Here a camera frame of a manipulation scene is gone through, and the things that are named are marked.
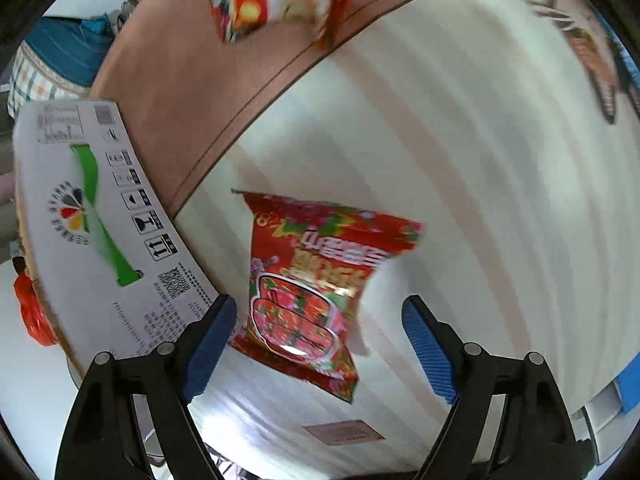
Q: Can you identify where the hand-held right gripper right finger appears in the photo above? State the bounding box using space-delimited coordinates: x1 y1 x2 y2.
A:
401 294 598 480

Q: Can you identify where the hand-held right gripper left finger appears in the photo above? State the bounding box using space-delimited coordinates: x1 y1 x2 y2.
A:
54 294 238 480

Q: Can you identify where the red floral snack packet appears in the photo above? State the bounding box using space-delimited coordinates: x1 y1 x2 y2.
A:
227 189 425 403

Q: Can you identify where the white cardboard box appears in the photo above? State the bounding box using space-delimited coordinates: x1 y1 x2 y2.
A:
11 100 221 376

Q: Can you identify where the striped bed sheet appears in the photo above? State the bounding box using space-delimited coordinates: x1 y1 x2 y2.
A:
172 0 640 480

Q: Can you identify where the red plastic bag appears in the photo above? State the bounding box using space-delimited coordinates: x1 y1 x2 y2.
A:
12 257 61 347

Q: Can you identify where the blue plaid cloth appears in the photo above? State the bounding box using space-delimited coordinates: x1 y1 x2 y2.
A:
7 16 118 121

